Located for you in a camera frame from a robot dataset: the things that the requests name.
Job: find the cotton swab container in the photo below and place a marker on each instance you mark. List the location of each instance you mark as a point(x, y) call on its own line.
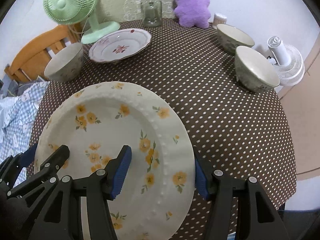
point(220, 18)

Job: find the brown polka dot tablecloth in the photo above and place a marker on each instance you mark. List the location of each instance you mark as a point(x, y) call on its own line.
point(200, 92)

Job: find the dark blue cloth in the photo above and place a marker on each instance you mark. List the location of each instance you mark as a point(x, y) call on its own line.
point(300, 222)

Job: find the glass jar with lid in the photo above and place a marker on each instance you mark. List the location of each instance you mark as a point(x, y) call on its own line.
point(151, 12)

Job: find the green sheep wall sheet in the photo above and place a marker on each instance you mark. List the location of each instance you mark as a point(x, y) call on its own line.
point(117, 2)

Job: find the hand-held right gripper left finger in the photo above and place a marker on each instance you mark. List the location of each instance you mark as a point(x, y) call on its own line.
point(121, 172)

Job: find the green desk fan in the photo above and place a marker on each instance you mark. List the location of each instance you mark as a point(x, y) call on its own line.
point(65, 3)

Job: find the yellow floral plate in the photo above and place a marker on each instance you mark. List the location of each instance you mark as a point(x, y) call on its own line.
point(112, 130)

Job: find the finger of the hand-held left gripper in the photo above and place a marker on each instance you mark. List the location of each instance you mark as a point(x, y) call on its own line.
point(58, 156)
point(27, 156)

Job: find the grey patterned bowl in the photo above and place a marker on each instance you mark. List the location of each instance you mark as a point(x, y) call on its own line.
point(235, 37)
point(257, 70)
point(62, 62)

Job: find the pink floral plate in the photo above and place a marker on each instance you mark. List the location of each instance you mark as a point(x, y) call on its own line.
point(120, 46)

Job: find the white fan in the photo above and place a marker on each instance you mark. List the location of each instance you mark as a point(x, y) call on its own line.
point(292, 65)

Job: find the wooden chair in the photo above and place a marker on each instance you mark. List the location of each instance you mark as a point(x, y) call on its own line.
point(37, 47)

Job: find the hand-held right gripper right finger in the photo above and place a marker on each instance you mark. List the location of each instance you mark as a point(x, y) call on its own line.
point(201, 177)

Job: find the purple plush toy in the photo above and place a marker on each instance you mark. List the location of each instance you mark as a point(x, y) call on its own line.
point(191, 5)

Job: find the blue checked blanket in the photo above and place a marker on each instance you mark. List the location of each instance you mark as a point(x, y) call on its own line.
point(17, 110)

